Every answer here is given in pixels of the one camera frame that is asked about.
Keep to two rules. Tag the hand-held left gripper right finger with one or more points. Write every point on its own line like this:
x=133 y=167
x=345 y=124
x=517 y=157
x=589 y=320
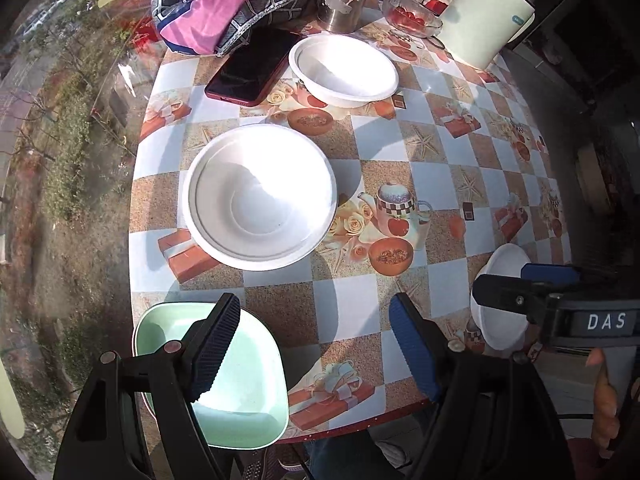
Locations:
x=415 y=345

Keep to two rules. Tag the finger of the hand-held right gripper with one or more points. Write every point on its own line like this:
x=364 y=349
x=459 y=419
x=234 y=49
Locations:
x=550 y=273
x=505 y=292

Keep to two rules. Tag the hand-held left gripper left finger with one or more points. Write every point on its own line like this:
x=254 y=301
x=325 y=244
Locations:
x=215 y=345

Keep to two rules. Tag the white bowl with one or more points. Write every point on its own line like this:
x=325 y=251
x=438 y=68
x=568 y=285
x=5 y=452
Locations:
x=260 y=200
x=345 y=65
x=505 y=260

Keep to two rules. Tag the green square plate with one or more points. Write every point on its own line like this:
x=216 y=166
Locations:
x=245 y=390

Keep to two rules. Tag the person's right hand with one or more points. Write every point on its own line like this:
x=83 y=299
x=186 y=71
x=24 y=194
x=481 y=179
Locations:
x=605 y=400

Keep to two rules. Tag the round beige basket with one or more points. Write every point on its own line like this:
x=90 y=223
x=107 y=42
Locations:
x=595 y=180

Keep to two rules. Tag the white slipper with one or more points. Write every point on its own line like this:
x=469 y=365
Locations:
x=392 y=452

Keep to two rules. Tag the dark patterned shoe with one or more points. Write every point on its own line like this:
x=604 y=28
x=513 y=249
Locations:
x=260 y=465

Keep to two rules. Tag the person's left leg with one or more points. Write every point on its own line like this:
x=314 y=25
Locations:
x=340 y=457

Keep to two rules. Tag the printed checkered tablecloth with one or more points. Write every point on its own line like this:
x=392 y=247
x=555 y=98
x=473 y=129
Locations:
x=450 y=125

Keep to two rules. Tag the pale green canister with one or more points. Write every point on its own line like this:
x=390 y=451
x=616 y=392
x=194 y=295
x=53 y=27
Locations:
x=480 y=25

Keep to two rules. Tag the red smartphone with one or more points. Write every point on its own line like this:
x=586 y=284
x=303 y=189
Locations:
x=255 y=65

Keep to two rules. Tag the glass bowl of tomatoes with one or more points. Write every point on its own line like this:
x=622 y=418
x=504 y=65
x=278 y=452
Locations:
x=410 y=15

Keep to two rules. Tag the checked navy pink cloth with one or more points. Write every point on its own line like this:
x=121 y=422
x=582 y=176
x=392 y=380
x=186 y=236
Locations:
x=200 y=15

